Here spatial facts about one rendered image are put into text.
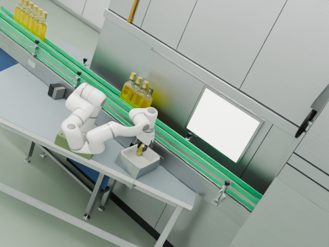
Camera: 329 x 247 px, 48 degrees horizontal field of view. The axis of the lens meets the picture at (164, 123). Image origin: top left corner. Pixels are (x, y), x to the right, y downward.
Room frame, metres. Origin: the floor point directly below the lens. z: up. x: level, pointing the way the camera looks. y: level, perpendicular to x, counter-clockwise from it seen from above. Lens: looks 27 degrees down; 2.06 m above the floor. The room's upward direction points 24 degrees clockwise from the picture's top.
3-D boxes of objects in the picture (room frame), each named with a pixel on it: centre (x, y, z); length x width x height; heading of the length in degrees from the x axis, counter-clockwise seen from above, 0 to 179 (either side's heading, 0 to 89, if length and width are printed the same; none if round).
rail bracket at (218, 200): (1.79, -0.47, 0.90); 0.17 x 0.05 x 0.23; 156
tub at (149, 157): (1.91, 0.05, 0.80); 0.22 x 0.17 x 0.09; 156
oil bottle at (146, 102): (2.21, 0.17, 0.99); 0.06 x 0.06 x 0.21; 66
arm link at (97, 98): (1.88, 0.43, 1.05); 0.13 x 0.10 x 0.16; 84
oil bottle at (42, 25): (2.66, 1.17, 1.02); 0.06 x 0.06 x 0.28; 66
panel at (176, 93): (2.23, -0.12, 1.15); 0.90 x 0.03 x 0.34; 66
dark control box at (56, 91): (2.28, 0.79, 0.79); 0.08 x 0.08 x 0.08; 66
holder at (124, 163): (1.94, 0.04, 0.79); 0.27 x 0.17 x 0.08; 156
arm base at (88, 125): (1.87, 0.43, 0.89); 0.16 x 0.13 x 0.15; 4
